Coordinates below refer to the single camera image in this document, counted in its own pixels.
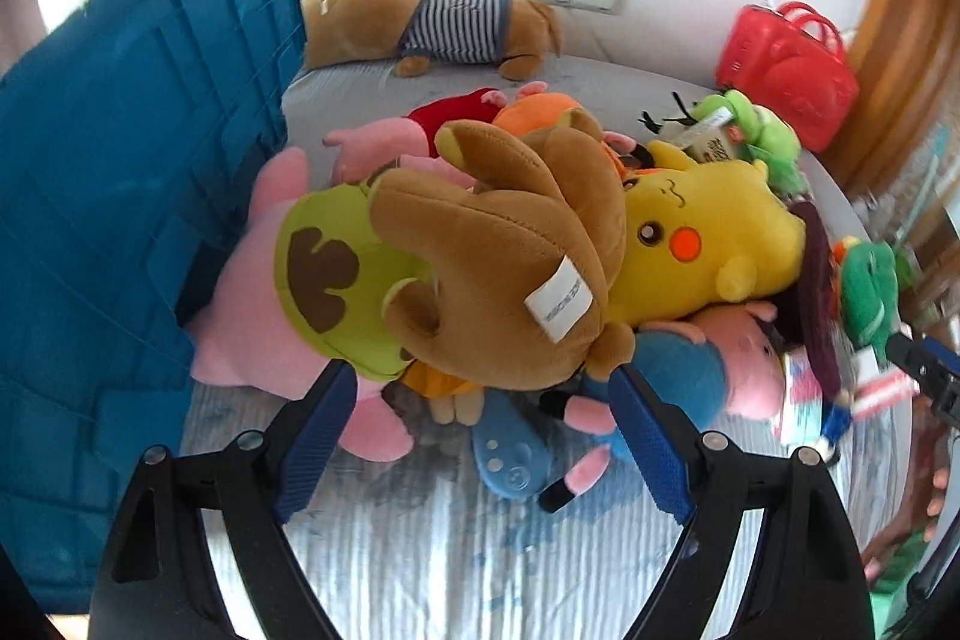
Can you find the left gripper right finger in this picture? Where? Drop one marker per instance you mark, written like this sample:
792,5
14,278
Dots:
698,479

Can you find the red toy handbag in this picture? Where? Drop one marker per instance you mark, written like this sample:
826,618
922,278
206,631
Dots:
791,59

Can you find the blue game controller plush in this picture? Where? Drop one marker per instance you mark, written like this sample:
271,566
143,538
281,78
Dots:
511,457

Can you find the brown reindeer plush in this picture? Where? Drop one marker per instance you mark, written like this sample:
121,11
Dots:
521,264

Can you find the blue plastic storage bin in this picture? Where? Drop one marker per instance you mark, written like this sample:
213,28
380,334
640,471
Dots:
131,137

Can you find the green parrot plush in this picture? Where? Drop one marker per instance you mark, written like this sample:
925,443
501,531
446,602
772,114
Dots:
868,291

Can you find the orange plush toy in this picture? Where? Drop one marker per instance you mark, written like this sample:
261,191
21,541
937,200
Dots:
533,107

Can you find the green bird plush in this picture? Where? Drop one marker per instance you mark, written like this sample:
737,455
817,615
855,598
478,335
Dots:
727,125

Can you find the blue pig plush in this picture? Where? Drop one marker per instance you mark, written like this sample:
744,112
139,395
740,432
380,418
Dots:
685,373

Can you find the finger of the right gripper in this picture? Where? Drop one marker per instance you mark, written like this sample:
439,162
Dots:
929,362

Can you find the brown bear striped shirt plush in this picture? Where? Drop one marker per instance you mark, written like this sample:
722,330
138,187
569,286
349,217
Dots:
515,36

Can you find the pink plush green shell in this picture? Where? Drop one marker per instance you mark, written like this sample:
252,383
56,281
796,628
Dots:
305,286

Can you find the pink pig plush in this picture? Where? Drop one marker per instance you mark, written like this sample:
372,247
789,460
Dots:
741,333

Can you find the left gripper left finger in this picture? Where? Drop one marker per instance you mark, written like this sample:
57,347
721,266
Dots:
265,477

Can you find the yellow Pikachu plush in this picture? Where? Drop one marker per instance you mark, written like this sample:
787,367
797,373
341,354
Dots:
700,234

